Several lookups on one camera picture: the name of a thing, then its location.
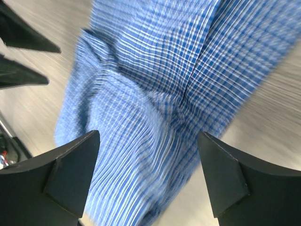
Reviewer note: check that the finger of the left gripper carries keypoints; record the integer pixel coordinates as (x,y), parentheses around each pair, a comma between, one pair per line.
(14,74)
(16,33)

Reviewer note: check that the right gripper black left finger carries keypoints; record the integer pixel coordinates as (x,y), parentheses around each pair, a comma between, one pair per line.
(49,189)

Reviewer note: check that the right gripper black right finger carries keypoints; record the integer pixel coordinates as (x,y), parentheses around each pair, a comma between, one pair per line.
(247,191)

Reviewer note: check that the blue checked long sleeve shirt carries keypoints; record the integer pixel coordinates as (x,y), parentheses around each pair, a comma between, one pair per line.
(149,75)

